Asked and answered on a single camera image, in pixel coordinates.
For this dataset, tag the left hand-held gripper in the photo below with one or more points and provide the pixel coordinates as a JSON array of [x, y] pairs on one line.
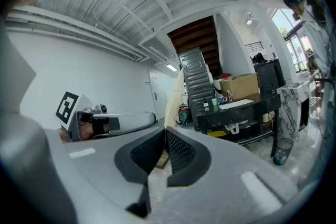
[[73, 112]]

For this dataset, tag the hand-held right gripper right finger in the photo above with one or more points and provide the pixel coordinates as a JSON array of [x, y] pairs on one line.
[[215, 181]]

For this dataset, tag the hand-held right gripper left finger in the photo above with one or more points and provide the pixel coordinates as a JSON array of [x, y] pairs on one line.
[[105, 165]]

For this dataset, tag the thin beige card sheet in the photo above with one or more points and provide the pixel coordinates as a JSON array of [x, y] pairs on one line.
[[174, 102]]

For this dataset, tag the person's left hand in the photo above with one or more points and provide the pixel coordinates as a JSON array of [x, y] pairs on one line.
[[86, 133]]

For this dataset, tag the white door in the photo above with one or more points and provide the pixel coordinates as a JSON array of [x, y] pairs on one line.
[[157, 94]]

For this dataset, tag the grey metal appliance ribbed panel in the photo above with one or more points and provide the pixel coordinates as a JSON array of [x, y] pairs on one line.
[[202, 107]]

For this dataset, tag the small white box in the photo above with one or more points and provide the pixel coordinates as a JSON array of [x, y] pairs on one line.
[[206, 105]]

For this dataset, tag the grey metal appliance oval embossed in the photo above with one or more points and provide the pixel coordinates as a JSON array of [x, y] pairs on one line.
[[197, 70]]

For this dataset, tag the white flat board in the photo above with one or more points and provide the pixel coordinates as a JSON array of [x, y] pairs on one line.
[[236, 104]]

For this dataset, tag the yellow mug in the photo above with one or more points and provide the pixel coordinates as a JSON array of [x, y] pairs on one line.
[[266, 118]]

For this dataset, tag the blue mug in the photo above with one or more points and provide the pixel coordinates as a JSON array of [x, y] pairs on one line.
[[222, 99]]

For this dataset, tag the chrome faucet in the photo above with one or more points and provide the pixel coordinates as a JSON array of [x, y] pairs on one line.
[[229, 95]]

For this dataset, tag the white round appliance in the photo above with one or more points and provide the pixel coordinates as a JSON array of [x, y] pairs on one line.
[[217, 87]]

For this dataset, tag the brown cardboard box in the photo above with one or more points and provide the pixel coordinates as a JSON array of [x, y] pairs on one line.
[[240, 86]]

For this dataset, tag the red lidded container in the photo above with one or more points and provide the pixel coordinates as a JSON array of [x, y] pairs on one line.
[[226, 76]]

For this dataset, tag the brown wooden staircase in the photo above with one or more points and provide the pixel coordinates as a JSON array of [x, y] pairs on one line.
[[197, 36]]

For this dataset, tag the white marble counter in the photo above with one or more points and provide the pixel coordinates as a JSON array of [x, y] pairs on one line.
[[288, 107]]

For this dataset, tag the dark framed window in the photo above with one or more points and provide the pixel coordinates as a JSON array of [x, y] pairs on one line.
[[288, 42]]

